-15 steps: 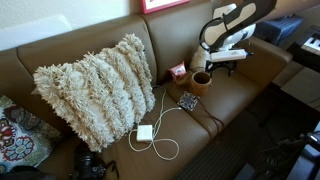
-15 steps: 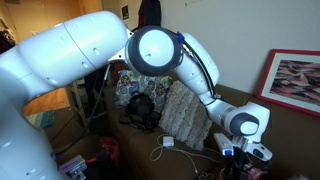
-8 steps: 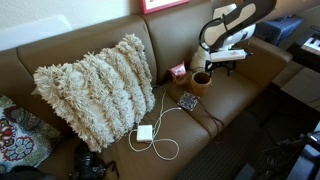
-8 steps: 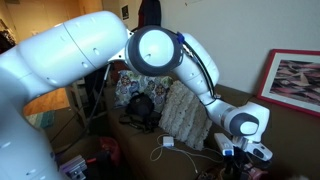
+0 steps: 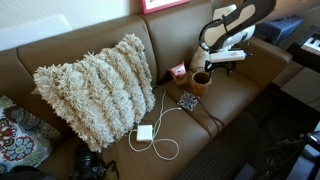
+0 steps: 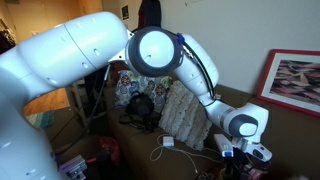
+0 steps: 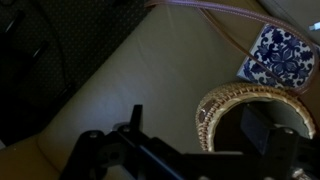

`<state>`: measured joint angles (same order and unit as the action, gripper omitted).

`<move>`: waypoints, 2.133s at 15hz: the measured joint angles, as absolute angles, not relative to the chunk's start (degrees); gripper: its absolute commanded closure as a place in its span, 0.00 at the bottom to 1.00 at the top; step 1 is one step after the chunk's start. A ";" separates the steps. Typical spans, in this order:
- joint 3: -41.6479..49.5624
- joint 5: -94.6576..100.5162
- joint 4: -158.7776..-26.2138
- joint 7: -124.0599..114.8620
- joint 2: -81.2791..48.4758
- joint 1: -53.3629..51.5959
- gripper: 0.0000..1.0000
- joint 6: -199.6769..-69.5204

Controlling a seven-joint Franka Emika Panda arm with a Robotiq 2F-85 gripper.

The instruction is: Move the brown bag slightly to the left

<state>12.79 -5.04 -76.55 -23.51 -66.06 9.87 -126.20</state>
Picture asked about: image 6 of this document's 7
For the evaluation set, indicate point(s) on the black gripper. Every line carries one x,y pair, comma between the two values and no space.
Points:
238,159

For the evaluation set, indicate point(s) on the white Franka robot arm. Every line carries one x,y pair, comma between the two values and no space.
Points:
83,46

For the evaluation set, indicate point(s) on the white fluffy toy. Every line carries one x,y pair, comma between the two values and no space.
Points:
298,178

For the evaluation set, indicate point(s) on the brown leather sofa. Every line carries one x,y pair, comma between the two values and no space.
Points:
293,140

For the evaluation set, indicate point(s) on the white power adapter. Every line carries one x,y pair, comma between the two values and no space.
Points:
168,141

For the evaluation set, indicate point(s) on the white shaggy pillow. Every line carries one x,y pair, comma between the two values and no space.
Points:
181,113

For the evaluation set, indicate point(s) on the red framed picture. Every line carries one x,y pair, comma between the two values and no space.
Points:
293,81

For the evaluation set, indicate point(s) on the black backpack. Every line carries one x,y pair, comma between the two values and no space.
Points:
140,105

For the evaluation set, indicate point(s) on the colourful floral pillow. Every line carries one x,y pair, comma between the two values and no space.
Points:
146,86

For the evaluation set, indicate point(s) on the red woven basket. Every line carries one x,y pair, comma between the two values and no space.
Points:
111,150

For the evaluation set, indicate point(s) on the purple white device box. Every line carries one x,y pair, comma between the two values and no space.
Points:
73,168

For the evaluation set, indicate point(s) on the brown leather ottoman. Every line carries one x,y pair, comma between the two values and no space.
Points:
71,140

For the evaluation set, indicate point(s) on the white legged stand table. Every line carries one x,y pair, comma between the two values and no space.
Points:
78,106

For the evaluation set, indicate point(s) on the dark hanging jacket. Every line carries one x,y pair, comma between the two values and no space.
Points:
150,11

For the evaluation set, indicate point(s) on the teal rug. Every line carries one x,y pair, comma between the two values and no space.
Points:
41,119

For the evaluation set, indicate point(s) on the black Sony camera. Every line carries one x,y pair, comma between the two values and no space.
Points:
148,124

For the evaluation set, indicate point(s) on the small black wall poster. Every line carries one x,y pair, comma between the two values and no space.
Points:
125,12

